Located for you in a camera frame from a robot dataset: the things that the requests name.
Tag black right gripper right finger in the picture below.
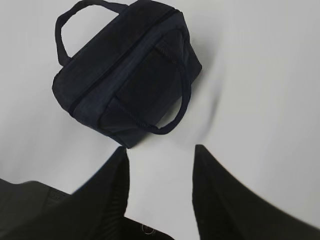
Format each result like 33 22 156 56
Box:
192 144 320 240

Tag dark blue lunch bag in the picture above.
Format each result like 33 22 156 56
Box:
52 0 202 149

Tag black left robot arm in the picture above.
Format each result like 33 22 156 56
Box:
0 179 69 224

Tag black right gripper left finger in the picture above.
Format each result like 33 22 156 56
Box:
0 146 131 240

